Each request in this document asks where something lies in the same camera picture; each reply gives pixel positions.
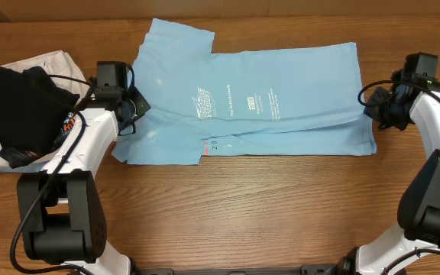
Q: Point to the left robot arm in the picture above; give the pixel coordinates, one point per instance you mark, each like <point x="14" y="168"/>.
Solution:
<point x="63" y="224"/>

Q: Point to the light blue t-shirt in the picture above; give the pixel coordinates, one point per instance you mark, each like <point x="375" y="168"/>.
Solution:
<point x="300" y="101"/>

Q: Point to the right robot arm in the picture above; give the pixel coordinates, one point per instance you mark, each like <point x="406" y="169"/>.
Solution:
<point x="417" y="231"/>

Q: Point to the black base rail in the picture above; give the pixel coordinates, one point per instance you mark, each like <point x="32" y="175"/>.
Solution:
<point x="306" y="269"/>

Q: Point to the beige folded garment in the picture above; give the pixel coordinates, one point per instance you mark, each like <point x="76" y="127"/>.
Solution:
<point x="55" y="63"/>

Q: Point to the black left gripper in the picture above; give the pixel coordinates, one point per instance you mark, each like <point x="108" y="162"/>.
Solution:
<point x="141" y="105"/>

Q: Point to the black folded garment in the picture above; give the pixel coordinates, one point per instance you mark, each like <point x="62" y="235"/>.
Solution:
<point x="35" y="115"/>

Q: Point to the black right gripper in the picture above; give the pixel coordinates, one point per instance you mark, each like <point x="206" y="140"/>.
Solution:
<point x="401" y="124"/>

